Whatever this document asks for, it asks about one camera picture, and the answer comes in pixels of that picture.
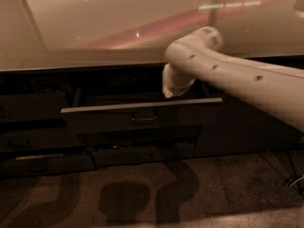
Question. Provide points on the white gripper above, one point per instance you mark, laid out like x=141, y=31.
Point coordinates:
x=172, y=84

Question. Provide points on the dark drawer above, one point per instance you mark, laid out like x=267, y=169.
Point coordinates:
x=148, y=153
x=148, y=134
x=103, y=118
x=37, y=139
x=31, y=107
x=37, y=166

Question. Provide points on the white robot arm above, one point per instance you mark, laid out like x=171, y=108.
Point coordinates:
x=274, y=89

